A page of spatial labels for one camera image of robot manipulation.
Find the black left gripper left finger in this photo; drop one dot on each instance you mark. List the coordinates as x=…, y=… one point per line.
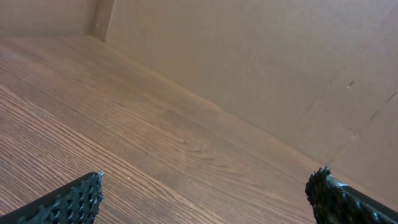
x=77, y=202

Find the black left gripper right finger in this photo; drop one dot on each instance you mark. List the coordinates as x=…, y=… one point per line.
x=335, y=202

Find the brown cardboard box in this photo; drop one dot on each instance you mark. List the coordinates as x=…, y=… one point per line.
x=56, y=17
x=319, y=75

